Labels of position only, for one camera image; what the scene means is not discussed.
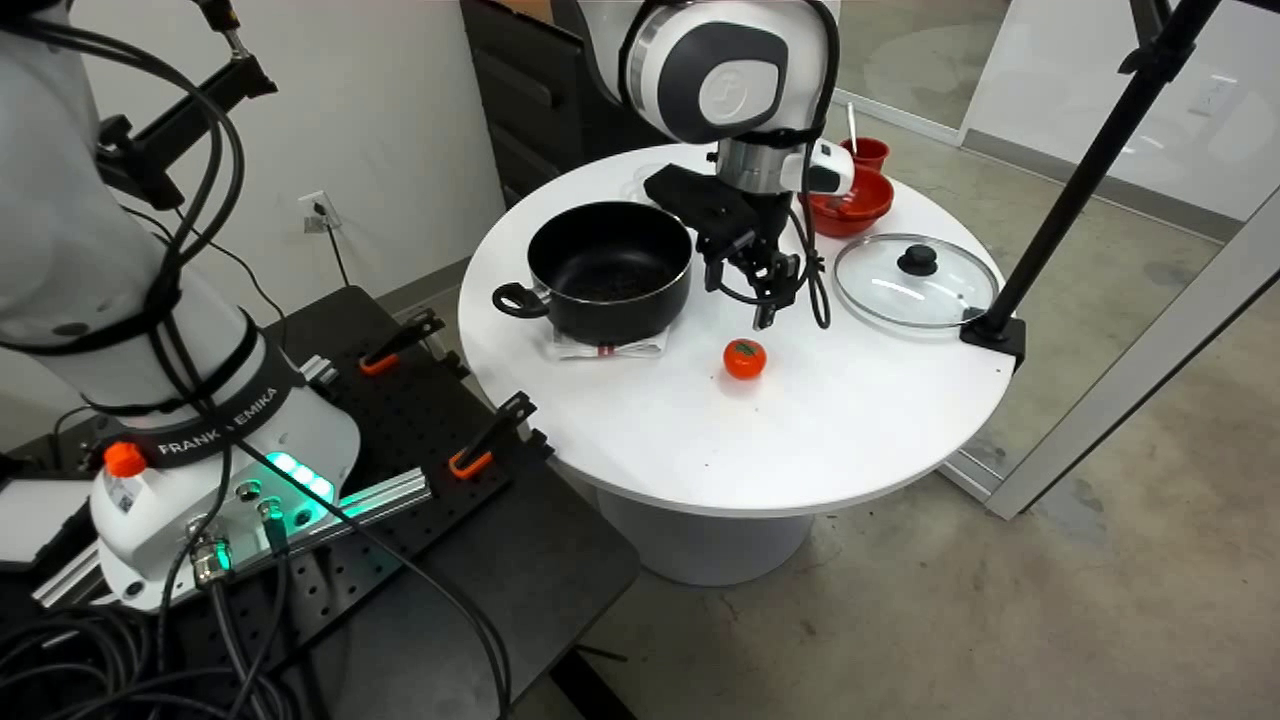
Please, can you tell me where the aluminium rail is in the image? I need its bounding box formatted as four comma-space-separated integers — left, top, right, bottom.
29, 466, 434, 611

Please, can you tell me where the black cabinet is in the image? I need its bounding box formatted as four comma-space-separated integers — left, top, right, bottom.
456, 0, 670, 208

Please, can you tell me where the white round table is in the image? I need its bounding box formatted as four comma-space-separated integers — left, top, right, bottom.
456, 138, 1021, 593

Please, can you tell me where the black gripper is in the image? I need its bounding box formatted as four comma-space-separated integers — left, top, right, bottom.
697, 183, 806, 333

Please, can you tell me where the black camera stand pole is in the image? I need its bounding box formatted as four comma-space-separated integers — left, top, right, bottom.
957, 0, 1223, 374

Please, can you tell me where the black clamp with orange grip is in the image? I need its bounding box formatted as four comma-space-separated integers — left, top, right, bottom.
445, 387, 540, 484
353, 309, 448, 382

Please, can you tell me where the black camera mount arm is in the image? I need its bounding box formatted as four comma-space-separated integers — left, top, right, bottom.
90, 0, 280, 213

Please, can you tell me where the grey metal door frame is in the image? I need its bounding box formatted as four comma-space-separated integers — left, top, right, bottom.
936, 183, 1280, 526

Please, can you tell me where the white wall outlet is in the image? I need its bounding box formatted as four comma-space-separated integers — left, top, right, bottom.
296, 188, 341, 237

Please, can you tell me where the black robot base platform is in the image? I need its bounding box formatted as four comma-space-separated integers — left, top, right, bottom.
0, 286, 642, 720

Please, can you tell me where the black cable bundle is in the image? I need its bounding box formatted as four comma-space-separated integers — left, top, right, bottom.
0, 603, 302, 720

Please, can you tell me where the small red cup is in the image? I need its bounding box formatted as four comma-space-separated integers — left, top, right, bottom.
845, 134, 890, 175

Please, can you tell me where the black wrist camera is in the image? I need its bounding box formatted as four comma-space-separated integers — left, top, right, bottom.
640, 162, 737, 231

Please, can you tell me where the red tomato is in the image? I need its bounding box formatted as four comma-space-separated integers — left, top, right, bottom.
719, 335, 771, 383

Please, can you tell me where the glass lid with black knob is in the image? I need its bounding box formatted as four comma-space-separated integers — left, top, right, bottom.
833, 229, 1005, 335

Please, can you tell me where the red bowl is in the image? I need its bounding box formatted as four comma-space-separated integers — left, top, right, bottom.
805, 163, 898, 245

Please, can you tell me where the black pot with handles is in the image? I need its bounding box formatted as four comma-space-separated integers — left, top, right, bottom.
488, 196, 701, 347

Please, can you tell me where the orange round button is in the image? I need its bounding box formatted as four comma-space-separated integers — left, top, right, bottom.
100, 439, 150, 484

